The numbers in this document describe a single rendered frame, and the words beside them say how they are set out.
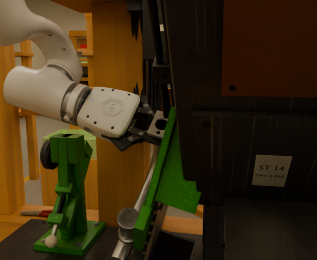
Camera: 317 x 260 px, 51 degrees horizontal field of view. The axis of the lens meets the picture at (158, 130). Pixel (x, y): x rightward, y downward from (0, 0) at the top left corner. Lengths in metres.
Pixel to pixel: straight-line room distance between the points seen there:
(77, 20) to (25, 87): 10.68
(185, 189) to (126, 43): 0.49
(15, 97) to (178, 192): 0.37
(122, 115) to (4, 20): 0.25
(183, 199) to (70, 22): 10.99
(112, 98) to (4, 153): 0.54
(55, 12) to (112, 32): 10.76
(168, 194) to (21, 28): 0.37
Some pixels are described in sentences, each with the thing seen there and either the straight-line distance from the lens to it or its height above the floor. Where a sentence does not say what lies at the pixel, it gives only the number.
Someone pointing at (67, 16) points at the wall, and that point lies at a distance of 11.49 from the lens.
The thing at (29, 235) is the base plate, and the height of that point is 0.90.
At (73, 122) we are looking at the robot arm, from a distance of 0.67.
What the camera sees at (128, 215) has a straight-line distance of 0.56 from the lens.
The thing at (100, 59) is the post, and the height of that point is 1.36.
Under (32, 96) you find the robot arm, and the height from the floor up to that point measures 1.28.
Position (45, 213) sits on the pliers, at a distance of 1.11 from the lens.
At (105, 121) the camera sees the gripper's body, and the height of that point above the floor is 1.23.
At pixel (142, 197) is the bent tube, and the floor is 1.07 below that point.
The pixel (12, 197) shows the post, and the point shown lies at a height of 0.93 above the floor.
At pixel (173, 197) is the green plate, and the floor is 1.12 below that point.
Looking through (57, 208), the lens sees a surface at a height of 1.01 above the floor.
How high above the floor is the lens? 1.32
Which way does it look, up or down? 10 degrees down
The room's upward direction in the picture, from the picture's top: straight up
